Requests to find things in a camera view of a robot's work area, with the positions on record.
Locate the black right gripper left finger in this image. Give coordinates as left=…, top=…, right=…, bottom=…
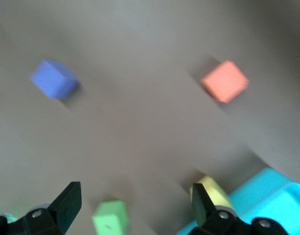
left=7, top=181, right=82, bottom=235

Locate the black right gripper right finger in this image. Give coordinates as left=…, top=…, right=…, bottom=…
left=188, top=182, right=253, bottom=235

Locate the yellow foam cube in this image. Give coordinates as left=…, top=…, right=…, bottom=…
left=188, top=174, right=235, bottom=212

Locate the green foam cube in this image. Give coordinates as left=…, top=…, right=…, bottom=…
left=91, top=200, right=130, bottom=235

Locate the cyan plastic bin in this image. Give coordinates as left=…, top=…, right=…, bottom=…
left=176, top=167, right=300, bottom=235

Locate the brown table cover sheet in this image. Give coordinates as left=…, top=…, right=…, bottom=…
left=0, top=0, right=300, bottom=235

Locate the purple foam cube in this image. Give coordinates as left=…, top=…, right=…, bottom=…
left=29, top=59, right=80, bottom=100

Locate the orange foam cube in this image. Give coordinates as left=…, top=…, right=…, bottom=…
left=200, top=60, right=251, bottom=104

